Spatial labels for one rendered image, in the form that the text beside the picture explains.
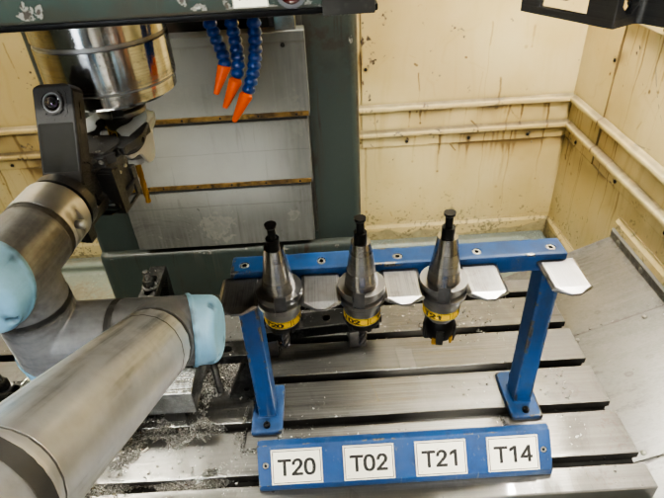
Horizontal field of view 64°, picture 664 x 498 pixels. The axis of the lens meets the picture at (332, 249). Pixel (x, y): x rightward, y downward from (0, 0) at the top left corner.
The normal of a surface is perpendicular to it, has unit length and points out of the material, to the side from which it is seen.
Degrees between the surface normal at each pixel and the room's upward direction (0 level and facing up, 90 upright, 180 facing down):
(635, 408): 24
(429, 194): 90
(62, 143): 63
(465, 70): 90
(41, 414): 38
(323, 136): 90
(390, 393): 0
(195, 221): 89
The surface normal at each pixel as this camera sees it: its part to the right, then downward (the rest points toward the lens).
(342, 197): 0.04, 0.58
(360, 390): -0.05, -0.81
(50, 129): -0.07, 0.15
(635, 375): -0.45, -0.72
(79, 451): 0.94, -0.35
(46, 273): 0.99, 0.02
